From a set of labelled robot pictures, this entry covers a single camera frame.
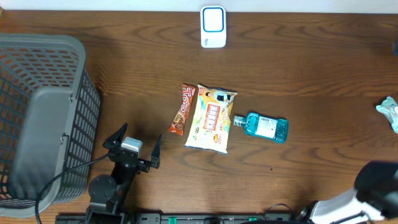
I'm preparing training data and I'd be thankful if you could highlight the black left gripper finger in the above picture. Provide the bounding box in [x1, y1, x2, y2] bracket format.
[150, 134, 162, 169]
[103, 123, 127, 149]

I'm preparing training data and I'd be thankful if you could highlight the yellow snack bag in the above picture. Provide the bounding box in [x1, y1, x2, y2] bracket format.
[185, 85, 238, 154]

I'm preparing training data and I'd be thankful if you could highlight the red orange snack packet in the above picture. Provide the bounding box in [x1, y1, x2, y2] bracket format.
[169, 84, 196, 136]

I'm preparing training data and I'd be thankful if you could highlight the teal mouthwash bottle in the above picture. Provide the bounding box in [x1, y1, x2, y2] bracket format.
[233, 112, 289, 144]

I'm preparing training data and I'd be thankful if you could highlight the mint green tissue pack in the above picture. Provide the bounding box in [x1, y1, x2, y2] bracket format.
[376, 96, 397, 134]

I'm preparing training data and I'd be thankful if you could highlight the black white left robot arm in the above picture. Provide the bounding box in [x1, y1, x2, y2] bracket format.
[83, 124, 161, 224]

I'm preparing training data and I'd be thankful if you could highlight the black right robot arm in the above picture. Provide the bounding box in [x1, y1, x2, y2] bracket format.
[295, 161, 397, 223]

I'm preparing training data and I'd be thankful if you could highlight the white barcode scanner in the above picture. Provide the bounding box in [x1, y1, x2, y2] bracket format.
[200, 6, 226, 49]

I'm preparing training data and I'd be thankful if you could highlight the gray plastic shopping basket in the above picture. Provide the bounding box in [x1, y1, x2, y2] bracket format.
[1, 34, 100, 218]

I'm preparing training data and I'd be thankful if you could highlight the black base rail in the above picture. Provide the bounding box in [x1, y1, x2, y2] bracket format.
[55, 213, 299, 224]

